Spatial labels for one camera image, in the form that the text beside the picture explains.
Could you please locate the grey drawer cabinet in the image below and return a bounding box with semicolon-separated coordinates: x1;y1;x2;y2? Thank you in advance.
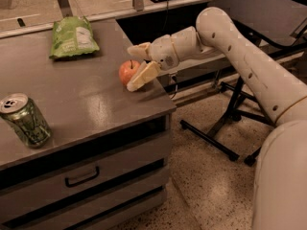
0;20;176;230

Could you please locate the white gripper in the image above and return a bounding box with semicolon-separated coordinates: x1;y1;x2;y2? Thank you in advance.
127;34;178;92

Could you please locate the black drawer handle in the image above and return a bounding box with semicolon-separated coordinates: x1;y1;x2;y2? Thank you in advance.
64;166;100;188

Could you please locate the black hanging cable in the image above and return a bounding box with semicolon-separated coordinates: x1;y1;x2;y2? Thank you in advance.
161;0;170;34

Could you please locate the green soda can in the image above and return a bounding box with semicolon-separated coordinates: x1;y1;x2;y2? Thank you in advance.
0;93;51;149

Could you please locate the green rice chip bag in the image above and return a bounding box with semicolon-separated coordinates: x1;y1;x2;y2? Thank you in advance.
49;16;100;59

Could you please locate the black rolling laptop stand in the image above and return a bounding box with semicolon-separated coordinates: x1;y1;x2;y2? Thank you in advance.
180;0;307;161

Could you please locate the black office chair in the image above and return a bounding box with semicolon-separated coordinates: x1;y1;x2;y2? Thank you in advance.
244;149;261;167

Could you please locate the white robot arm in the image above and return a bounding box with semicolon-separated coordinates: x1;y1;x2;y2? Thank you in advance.
128;7;307;230

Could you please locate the red apple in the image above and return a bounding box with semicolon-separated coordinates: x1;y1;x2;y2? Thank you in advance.
119;59;140;85

